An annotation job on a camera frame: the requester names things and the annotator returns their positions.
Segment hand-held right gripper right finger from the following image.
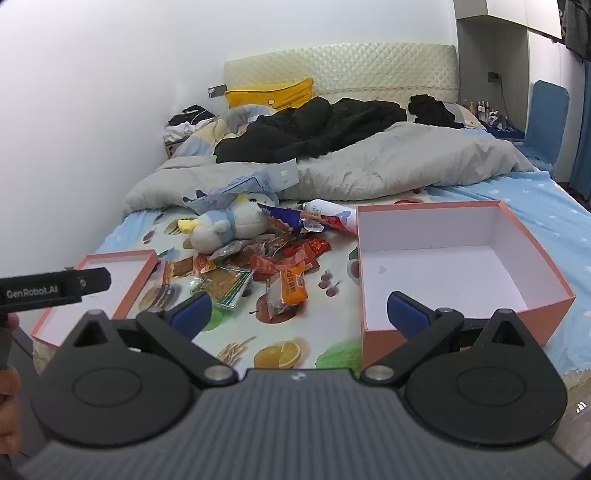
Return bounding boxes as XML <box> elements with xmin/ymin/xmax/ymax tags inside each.
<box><xmin>360</xmin><ymin>291</ymin><xmax>543</xmax><ymax>387</ymax></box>

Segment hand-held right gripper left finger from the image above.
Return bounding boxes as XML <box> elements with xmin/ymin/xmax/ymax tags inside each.
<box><xmin>60</xmin><ymin>292</ymin><xmax>238</xmax><ymax>387</ymax></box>

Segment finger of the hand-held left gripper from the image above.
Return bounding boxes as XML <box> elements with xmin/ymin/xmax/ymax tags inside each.
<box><xmin>76</xmin><ymin>268</ymin><xmax>112</xmax><ymax>295</ymax></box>

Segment pink cardboard box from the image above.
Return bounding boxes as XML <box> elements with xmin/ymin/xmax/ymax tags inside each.
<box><xmin>357</xmin><ymin>200</ymin><xmax>576</xmax><ymax>370</ymax></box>

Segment pile of snack packets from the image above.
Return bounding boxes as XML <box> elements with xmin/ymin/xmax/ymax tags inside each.
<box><xmin>161</xmin><ymin>203</ymin><xmax>333</xmax><ymax>324</ymax></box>

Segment orange snack packet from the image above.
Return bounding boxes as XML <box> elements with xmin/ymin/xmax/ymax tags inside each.
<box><xmin>277</xmin><ymin>262</ymin><xmax>309</xmax><ymax>306</ymax></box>

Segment clear red-trimmed snack packet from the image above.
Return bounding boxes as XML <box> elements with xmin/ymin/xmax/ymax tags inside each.
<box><xmin>300</xmin><ymin>210</ymin><xmax>342</xmax><ymax>232</ymax></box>

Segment blue cracker packet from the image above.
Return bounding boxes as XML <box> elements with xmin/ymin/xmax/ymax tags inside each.
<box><xmin>263</xmin><ymin>204</ymin><xmax>305</xmax><ymax>232</ymax></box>

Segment person's left hand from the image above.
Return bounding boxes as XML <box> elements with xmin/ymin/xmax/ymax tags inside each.
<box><xmin>0</xmin><ymin>314</ymin><xmax>22</xmax><ymax>446</ymax></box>

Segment pink box lid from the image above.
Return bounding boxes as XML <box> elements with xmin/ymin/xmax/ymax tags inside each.
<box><xmin>30</xmin><ymin>249</ymin><xmax>160</xmax><ymax>348</ymax></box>

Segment fruit printed bed sheet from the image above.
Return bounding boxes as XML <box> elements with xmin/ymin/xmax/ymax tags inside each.
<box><xmin>32</xmin><ymin>198</ymin><xmax>370</xmax><ymax>370</ymax></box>

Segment plush penguin toy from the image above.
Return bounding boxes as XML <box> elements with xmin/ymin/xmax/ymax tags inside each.
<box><xmin>178</xmin><ymin>191</ymin><xmax>280</xmax><ymax>254</ymax></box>

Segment white spray bottle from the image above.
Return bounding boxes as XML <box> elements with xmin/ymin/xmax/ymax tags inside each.
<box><xmin>302</xmin><ymin>198</ymin><xmax>358</xmax><ymax>236</ymax></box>

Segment light blue plastic bag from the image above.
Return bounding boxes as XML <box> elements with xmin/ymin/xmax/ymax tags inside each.
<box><xmin>182</xmin><ymin>158</ymin><xmax>300</xmax><ymax>215</ymax></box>

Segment grey duvet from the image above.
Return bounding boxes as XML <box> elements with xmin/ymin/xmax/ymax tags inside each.
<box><xmin>122</xmin><ymin>121</ymin><xmax>536</xmax><ymax>217</ymax></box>

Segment blue yellow patterned blanket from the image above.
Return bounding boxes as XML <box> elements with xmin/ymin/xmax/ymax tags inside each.
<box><xmin>174</xmin><ymin>104</ymin><xmax>278</xmax><ymax>160</ymax></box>

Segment heap of clothes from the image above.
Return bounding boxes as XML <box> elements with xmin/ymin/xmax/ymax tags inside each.
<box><xmin>163</xmin><ymin>105</ymin><xmax>217</xmax><ymax>141</ymax></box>

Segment small black garment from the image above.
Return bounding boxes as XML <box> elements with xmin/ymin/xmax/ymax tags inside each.
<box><xmin>407</xmin><ymin>93</ymin><xmax>465</xmax><ymax>129</ymax></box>

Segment dark blue cloth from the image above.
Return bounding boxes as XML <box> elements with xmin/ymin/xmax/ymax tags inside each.
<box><xmin>487</xmin><ymin>124</ymin><xmax>526</xmax><ymax>141</ymax></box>

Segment beige pillow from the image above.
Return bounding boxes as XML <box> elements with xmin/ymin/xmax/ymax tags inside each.
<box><xmin>445</xmin><ymin>102</ymin><xmax>486</xmax><ymax>130</ymax></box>

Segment black jacket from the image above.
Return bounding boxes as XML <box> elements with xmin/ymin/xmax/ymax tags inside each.
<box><xmin>213</xmin><ymin>97</ymin><xmax>409</xmax><ymax>163</ymax></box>

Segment group of cosmetic bottles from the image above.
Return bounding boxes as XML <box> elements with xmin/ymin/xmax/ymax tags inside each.
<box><xmin>461</xmin><ymin>98</ymin><xmax>504</xmax><ymax>126</ymax></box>

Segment yellow pillow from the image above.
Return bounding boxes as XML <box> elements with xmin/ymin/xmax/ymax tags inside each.
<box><xmin>225</xmin><ymin>78</ymin><xmax>315</xmax><ymax>110</ymax></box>

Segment blue chair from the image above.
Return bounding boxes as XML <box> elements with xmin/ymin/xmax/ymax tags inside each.
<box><xmin>522</xmin><ymin>80</ymin><xmax>570</xmax><ymax>167</ymax></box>

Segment cream padded headboard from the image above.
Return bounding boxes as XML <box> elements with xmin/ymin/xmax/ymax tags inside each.
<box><xmin>223</xmin><ymin>42</ymin><xmax>459</xmax><ymax>109</ymax></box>

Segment hanging dark clothes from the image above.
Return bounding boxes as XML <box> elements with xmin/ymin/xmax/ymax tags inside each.
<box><xmin>556</xmin><ymin>0</ymin><xmax>591</xmax><ymax>63</ymax></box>

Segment white wall cabinet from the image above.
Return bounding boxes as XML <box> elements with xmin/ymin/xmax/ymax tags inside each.
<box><xmin>454</xmin><ymin>0</ymin><xmax>565</xmax><ymax>41</ymax></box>

